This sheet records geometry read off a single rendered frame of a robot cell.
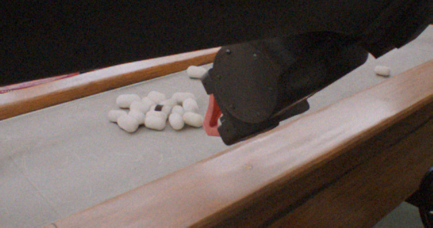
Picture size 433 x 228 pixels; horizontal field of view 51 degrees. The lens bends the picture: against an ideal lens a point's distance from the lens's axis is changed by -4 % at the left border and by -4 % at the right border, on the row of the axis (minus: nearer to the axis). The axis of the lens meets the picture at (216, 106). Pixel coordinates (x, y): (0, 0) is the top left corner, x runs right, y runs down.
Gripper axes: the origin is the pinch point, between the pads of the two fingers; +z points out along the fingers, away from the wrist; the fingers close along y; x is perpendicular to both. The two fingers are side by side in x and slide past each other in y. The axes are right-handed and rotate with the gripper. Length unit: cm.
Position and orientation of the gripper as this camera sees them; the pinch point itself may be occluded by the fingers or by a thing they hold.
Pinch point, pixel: (210, 126)
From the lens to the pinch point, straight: 50.0
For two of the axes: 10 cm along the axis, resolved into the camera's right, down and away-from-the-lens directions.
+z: -5.3, 4.0, 7.5
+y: -7.4, 2.3, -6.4
